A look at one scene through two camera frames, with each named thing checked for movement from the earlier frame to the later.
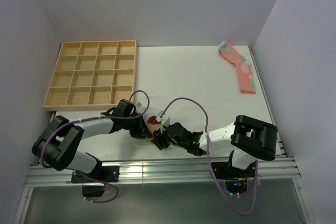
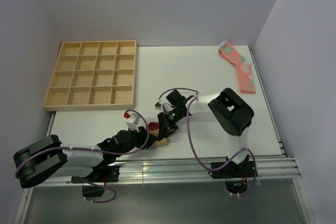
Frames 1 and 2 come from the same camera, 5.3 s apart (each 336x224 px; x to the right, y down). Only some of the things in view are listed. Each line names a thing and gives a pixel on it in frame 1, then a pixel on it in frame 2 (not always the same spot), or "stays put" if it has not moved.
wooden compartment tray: [92, 75] stays put
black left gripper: [141, 131] -> [142, 136]
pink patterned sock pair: [243, 68] stays put
